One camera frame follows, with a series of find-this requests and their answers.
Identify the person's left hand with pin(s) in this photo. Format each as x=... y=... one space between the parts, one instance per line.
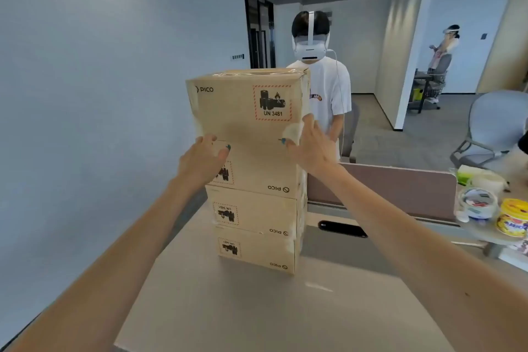
x=198 y=162

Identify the person's right hand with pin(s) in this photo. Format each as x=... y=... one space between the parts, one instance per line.
x=317 y=149

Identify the person's left forearm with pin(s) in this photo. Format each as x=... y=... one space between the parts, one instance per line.
x=123 y=265

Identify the person's right forearm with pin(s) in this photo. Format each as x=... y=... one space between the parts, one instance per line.
x=412 y=248

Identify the black desk power socket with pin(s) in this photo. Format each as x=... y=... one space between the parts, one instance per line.
x=342 y=229

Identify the mauve desk divider panel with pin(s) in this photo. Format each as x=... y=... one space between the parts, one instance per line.
x=392 y=191

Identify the white VR headset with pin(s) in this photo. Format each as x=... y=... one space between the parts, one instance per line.
x=309 y=50

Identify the black door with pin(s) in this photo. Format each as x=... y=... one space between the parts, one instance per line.
x=260 y=34

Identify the green tissue pack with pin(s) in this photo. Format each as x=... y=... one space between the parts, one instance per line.
x=464 y=176

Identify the white tape roll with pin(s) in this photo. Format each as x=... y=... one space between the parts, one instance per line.
x=478 y=215

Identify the white plastic tub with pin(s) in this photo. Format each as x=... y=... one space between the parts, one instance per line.
x=491 y=182

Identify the round beige shelf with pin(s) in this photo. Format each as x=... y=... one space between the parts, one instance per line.
x=482 y=234

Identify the yellow lid jar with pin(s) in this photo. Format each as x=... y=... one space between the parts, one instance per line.
x=511 y=224

